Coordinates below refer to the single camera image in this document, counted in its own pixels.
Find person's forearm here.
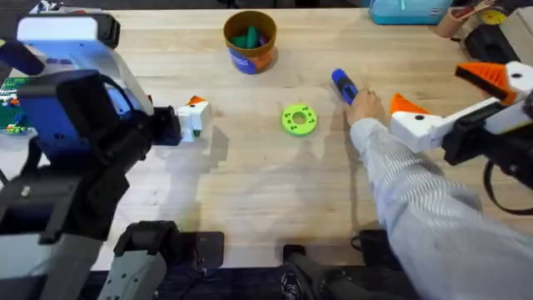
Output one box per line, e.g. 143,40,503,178
349,117,533,300

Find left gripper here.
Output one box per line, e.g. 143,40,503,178
103,95,212,168

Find tan cup with tools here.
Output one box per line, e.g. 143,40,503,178
435,2,492,39

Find teal bag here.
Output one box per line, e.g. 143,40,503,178
368,0,454,26

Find yellow tape roll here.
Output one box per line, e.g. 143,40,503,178
478,9,508,26

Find green disc with holes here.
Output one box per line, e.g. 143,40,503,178
281,103,318,138

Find person's hand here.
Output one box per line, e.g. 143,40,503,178
344,88,386,127

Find brown tub with toys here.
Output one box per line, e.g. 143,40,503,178
222,10,278,76

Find cardboard box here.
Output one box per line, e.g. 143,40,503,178
499,6,533,67

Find black box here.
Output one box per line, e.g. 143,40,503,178
464,23,521,64

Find black cable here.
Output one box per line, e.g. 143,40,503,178
482,160,533,217

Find green board with blocks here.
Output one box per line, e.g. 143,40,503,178
0,77,37,137

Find black rail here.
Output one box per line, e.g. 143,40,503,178
78,266,417,300

